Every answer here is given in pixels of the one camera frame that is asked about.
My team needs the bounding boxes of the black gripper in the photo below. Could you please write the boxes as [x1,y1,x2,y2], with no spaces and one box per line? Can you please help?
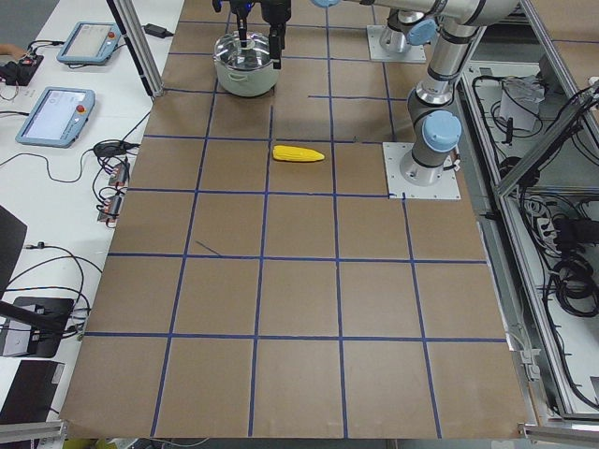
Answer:
[228,0,291,70]

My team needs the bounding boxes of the glass pot lid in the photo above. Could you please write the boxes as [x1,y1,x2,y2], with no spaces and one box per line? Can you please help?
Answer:
[213,32,272,71]

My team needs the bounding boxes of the yellow corn cob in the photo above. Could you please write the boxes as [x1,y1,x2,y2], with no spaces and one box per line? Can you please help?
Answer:
[272,145,325,163]

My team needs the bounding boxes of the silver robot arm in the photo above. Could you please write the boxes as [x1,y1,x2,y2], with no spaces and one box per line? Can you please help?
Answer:
[212,0,519,186]

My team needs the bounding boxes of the pale green cooking pot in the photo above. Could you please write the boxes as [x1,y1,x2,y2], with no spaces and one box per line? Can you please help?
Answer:
[212,32,279,97]

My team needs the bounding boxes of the black power adapter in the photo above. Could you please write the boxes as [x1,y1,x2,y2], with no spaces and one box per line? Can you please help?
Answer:
[143,23,174,38]

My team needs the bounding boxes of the far teach pendant tablet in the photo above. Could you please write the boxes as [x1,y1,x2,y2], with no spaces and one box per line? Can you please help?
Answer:
[57,22,122,65]

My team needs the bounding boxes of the teach pendant tablet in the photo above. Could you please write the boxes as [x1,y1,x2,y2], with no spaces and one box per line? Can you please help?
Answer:
[15,87,95,148]
[57,22,122,65]

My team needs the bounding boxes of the small circuit board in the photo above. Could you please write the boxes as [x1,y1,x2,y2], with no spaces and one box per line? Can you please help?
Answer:
[96,195,124,225]
[109,161,130,187]

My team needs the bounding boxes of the near teach pendant tablet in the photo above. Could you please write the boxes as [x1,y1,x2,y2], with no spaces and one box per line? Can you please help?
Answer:
[15,87,95,148]

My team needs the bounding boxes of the black monitor stand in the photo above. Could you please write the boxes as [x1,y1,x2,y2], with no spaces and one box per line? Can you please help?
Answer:
[1,297,74,358]

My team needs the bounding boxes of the aluminium frame post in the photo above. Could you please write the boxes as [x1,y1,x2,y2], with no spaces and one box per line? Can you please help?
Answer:
[106,0,164,98]

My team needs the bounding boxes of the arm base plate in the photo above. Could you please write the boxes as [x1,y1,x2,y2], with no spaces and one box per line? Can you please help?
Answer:
[366,25,427,64]
[382,142,461,201]

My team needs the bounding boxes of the coiled black cables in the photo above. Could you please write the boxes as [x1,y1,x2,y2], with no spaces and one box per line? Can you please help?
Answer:
[537,252,599,319]

